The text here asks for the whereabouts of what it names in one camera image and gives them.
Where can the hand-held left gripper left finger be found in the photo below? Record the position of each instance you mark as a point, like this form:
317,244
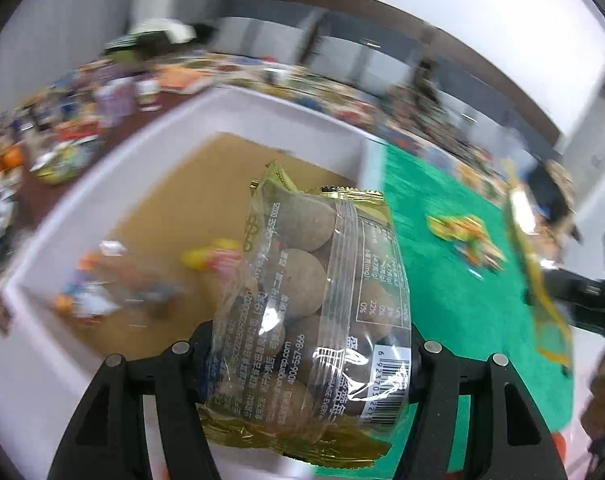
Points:
182,385

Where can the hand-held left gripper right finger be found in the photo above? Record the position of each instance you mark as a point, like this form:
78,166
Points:
435,385

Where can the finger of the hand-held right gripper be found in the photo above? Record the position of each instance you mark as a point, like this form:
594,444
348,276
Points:
579,292

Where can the long yellow snack packet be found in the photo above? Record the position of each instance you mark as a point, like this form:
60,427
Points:
537,270

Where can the clear packet with orange snack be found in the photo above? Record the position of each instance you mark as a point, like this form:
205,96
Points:
482,255

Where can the small orange blue packet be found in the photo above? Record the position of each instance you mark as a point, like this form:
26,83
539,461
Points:
92,290

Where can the clear packet of brown balls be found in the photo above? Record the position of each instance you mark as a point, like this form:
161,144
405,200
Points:
302,310

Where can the white cardboard box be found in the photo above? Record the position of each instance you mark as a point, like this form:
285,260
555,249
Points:
157,200

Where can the green mat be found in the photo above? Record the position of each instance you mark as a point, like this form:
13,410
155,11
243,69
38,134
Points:
457,320

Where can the yellow pink snack packet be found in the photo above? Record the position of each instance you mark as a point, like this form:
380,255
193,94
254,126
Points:
212,257

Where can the orange seat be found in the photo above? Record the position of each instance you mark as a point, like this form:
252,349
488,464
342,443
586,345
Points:
560,447

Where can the yellow orange snack packet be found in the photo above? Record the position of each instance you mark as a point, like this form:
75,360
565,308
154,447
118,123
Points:
455,225

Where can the green yellow snack bag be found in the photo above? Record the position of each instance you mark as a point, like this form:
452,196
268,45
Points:
67,162

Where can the pale purple bottle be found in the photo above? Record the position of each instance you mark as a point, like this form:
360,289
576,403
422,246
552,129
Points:
115,102

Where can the white bottle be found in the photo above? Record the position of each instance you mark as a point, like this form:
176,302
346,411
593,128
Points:
147,92

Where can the white black bundle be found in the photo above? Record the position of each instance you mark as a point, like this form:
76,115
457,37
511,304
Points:
157,32

